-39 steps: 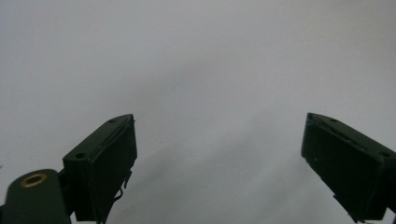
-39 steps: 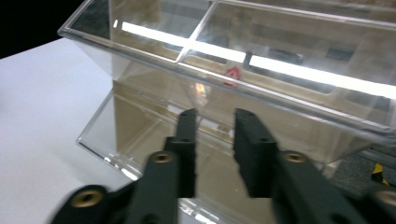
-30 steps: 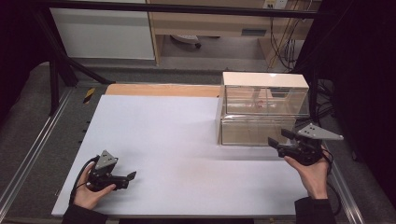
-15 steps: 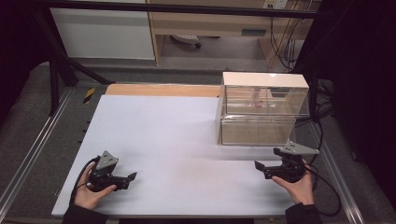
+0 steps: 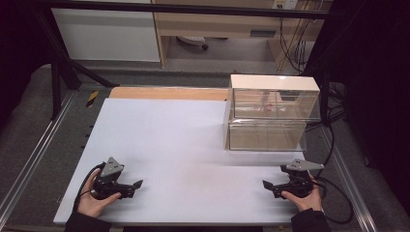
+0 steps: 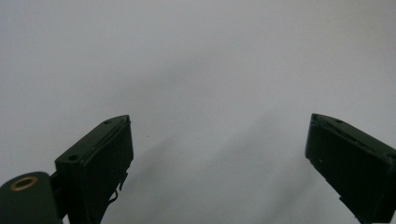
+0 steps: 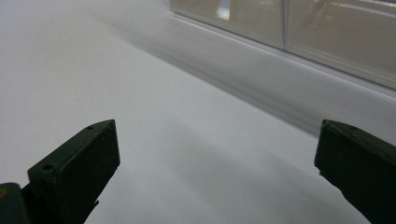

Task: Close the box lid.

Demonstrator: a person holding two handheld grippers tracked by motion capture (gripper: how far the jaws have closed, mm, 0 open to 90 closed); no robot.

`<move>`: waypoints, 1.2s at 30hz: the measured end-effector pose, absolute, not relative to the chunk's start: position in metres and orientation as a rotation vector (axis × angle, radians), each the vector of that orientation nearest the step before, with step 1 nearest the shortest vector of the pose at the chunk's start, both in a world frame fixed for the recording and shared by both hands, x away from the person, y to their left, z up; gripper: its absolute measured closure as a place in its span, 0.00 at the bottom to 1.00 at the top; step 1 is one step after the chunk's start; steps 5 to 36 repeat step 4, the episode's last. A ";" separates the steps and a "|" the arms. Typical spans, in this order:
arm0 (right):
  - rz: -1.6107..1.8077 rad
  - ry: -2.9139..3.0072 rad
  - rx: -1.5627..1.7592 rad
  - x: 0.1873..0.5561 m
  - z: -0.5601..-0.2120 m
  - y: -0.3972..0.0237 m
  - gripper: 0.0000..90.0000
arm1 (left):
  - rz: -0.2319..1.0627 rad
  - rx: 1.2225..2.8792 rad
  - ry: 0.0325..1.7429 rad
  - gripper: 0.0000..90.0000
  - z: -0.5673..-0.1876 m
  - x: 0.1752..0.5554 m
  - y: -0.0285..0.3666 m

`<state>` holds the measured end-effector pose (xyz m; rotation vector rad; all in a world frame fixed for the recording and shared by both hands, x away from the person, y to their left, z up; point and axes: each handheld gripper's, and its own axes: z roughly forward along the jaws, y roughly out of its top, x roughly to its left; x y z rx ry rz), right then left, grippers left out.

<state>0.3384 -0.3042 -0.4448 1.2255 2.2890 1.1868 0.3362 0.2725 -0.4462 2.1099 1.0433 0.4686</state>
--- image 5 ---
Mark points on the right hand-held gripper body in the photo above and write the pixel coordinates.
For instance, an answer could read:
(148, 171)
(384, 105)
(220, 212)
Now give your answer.
(299, 183)

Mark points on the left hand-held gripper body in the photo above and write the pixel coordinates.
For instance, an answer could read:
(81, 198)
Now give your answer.
(111, 170)

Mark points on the small clear cup red lid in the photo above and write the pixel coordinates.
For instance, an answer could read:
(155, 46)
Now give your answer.
(269, 108)

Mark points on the clear two-drawer storage box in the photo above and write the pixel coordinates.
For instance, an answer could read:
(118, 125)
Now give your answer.
(274, 82)

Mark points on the person's right hand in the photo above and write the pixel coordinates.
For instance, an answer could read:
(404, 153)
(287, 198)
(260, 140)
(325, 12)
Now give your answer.
(309, 203)

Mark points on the person's left hand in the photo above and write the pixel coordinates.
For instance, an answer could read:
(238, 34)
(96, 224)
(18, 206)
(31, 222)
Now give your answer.
(90, 204)

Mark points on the black curtain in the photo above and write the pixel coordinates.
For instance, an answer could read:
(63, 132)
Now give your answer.
(377, 80)
(19, 48)

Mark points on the white cabinet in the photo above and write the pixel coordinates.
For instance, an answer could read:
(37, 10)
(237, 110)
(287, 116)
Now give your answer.
(106, 35)

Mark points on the white chair base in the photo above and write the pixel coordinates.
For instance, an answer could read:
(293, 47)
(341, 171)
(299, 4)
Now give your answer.
(193, 40)

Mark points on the wooden desk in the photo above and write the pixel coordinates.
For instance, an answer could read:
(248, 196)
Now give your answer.
(219, 24)

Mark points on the white power outlet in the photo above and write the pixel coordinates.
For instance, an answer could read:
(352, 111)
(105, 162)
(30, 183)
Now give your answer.
(285, 4)

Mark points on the aluminium rail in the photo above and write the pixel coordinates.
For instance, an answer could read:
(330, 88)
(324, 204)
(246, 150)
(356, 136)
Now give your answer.
(349, 183)
(34, 154)

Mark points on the black metal stand frame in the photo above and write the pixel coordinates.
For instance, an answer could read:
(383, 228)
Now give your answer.
(56, 83)

